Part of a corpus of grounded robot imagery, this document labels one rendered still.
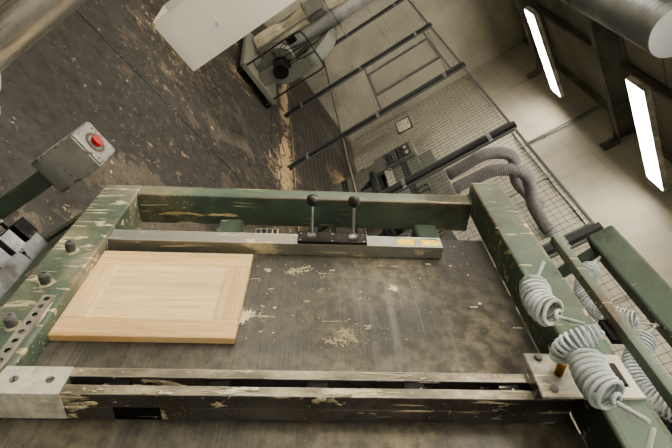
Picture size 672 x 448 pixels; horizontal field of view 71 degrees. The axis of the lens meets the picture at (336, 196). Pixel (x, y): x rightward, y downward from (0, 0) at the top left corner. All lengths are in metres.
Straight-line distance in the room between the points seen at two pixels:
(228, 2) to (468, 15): 6.24
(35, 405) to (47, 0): 0.81
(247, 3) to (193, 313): 4.00
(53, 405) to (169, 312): 0.30
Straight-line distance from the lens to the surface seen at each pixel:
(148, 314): 1.22
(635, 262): 1.81
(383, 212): 1.58
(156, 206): 1.65
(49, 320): 1.25
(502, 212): 1.51
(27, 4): 1.25
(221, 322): 1.16
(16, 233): 1.52
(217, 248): 1.39
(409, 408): 0.98
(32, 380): 1.08
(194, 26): 5.03
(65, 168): 1.62
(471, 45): 10.48
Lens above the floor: 1.83
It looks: 14 degrees down
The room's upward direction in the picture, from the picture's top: 61 degrees clockwise
